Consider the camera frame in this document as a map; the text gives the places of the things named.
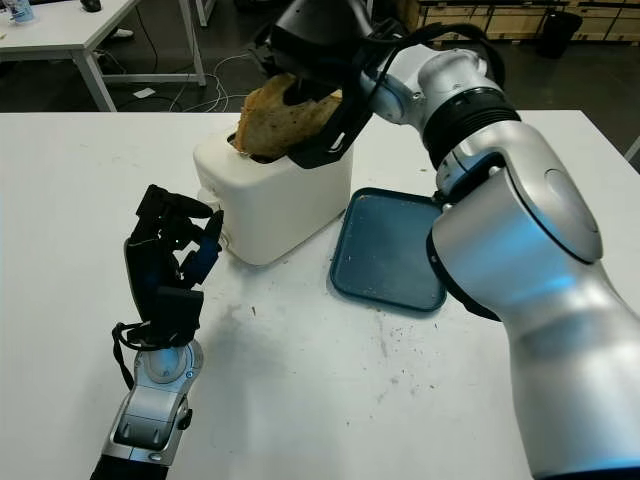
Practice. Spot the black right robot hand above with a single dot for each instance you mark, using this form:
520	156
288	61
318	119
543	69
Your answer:
325	35

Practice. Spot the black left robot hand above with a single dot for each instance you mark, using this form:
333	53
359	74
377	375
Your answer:
145	270

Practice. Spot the slice of brown bread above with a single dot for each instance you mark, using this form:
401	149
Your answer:
270	125

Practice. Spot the white two-slot toaster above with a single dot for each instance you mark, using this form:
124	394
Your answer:
270	215

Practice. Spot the dark blue plastic tray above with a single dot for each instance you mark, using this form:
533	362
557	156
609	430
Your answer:
380	250

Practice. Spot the white paper scrap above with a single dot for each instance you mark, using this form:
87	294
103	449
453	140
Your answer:
144	93

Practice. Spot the wooden shipping crate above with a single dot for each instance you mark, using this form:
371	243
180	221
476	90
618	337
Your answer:
510	20

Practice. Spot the white shoe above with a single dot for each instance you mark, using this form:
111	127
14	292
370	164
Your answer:
122	33

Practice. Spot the black waste bin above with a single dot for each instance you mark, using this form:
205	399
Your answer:
560	35

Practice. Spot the black computer mouse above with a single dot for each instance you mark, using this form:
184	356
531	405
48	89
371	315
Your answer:
91	5

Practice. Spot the white office desk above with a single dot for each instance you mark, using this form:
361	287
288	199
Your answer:
55	35

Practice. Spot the white cup with blue print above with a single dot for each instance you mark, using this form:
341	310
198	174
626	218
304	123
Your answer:
21	12

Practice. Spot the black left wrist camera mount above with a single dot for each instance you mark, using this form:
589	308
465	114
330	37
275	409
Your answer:
177	317

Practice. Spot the white table leg frame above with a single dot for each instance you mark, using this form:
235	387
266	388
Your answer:
205	11

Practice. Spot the grey metal post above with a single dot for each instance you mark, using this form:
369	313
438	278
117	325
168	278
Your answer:
635	150

